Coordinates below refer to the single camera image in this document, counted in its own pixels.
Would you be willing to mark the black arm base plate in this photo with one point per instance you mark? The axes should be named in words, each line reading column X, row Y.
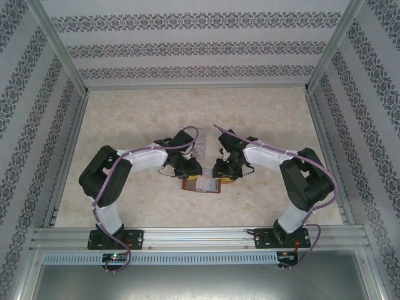
column 262, row 239
column 137, row 239

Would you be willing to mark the clear plastic card sleeve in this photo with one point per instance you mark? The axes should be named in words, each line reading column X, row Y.
column 202, row 134

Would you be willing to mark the black controller board bracket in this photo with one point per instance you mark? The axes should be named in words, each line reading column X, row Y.
column 114, row 258
column 286, row 257

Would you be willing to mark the wide aluminium mounting rail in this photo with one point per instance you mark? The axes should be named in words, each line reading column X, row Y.
column 200, row 239

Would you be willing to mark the aluminium frame post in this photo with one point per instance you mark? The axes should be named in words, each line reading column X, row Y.
column 332, row 47
column 60, row 47

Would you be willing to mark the brown leather card holder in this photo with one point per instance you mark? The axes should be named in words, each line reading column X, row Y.
column 187, row 187

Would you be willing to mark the grey metal panel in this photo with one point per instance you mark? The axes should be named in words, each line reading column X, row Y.
column 200, row 284

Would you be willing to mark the aluminium frame rail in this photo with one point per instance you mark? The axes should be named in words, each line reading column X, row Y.
column 72, row 140
column 197, row 87
column 319, row 125

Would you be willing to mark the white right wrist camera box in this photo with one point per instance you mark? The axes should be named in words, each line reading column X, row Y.
column 222, row 152

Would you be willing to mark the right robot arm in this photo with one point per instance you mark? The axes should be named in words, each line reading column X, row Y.
column 306, row 184

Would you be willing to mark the white card pink print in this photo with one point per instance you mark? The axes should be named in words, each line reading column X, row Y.
column 200, row 150
column 206, row 182

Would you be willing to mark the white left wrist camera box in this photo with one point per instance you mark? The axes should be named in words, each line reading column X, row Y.
column 191, row 152

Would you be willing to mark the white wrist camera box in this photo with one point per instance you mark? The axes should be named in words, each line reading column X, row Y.
column 222, row 152
column 191, row 152

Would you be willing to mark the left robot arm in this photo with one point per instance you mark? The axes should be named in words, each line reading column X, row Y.
column 103, row 181

